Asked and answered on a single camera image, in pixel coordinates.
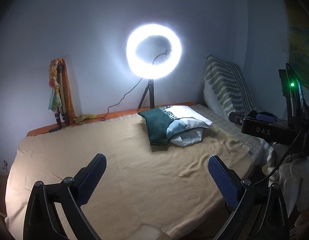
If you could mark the checked plaid cover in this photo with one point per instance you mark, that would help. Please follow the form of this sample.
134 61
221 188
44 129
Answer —
255 147

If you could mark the colourful cloth on tripod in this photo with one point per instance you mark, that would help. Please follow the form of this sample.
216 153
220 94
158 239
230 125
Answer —
60 101

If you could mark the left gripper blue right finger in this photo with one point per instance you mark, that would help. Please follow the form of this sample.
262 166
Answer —
227 181

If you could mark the green and white patterned shirt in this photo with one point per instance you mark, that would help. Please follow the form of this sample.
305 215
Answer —
163 123

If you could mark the white ring light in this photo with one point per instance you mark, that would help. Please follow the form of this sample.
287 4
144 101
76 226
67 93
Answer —
145 43

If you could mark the white button shirt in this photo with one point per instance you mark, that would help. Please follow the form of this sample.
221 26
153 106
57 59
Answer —
188 138

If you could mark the right hand in glove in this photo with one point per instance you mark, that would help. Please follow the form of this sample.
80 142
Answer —
293 178

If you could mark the green striped white pillow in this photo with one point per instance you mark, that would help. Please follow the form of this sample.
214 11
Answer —
225 89

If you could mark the folded tripod against wall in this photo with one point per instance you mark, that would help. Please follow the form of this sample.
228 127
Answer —
62 109

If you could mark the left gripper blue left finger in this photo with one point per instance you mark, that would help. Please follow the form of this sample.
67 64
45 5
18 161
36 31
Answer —
87 179

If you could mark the black gooseneck phone holder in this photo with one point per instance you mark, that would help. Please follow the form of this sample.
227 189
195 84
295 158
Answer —
165 53

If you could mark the beige blanket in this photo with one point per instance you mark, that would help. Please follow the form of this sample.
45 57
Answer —
167 186

